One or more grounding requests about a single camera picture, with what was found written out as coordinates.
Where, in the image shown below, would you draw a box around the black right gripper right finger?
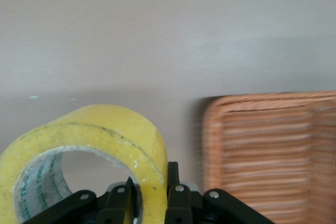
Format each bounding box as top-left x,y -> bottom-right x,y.
165,162 -> 275,224

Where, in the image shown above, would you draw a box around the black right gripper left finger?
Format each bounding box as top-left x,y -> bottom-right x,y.
25,176 -> 140,224

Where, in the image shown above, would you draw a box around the yellow packing tape roll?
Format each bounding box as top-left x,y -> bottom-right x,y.
0,104 -> 169,224

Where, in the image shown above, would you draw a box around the brown wicker basket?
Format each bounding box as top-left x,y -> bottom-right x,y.
202,90 -> 336,224

